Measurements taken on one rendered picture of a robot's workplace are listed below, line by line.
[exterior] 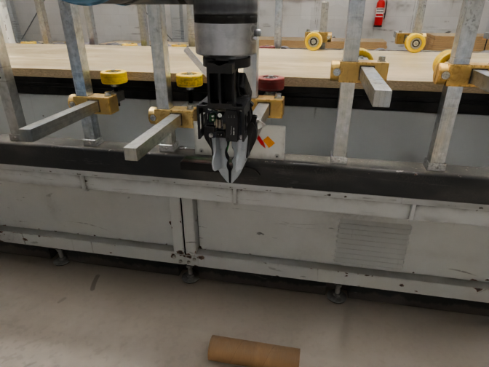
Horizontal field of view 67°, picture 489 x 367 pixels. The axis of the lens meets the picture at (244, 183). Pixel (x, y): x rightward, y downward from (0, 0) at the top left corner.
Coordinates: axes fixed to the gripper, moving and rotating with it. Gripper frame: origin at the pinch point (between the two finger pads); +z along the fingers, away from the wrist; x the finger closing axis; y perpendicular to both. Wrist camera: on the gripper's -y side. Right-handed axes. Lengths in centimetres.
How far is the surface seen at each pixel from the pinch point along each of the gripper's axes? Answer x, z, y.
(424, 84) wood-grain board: 45, -7, -55
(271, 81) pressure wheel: 1.9, -7.6, -47.7
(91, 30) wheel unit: -111, -13, -151
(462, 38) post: 46, -20, -39
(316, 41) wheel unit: 15, -11, -129
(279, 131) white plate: 5.6, 4.1, -38.8
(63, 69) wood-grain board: -69, -7, -58
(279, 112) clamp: 5.4, -1.1, -38.8
